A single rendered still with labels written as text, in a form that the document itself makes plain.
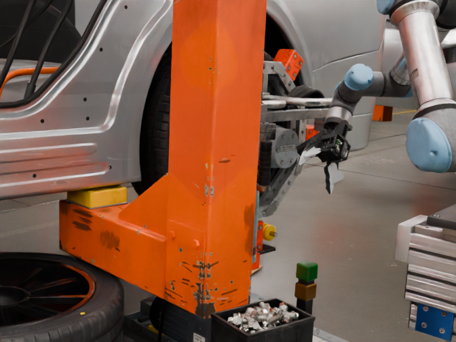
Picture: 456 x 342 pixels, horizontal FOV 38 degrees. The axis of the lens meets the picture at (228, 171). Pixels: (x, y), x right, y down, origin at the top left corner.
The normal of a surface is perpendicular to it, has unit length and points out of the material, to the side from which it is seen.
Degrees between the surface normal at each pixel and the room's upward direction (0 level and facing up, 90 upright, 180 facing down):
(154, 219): 90
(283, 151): 90
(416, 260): 90
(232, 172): 90
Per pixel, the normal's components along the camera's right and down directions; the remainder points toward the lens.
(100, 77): 0.70, 0.17
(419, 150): -0.96, 0.11
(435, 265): -0.62, 0.12
